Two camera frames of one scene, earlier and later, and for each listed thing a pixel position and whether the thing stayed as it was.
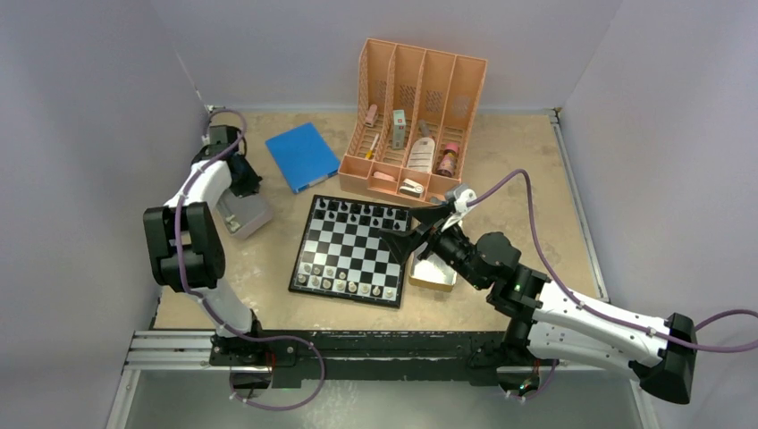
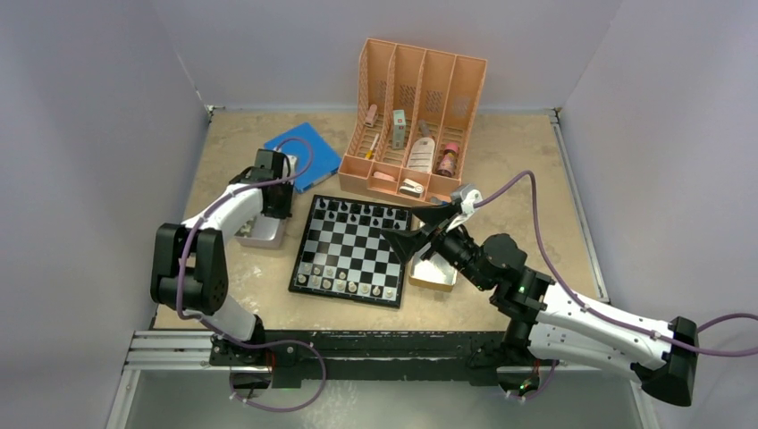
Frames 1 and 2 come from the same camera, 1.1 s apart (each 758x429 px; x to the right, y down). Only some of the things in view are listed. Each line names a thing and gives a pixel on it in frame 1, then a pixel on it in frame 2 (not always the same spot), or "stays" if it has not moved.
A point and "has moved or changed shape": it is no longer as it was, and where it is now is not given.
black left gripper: [251, 185] -> [282, 212]
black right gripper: [401, 243] stays
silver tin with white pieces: [246, 215] has moved or changed shape
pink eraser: [383, 176] stays
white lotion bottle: [421, 155] stays
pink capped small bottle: [446, 166] stays
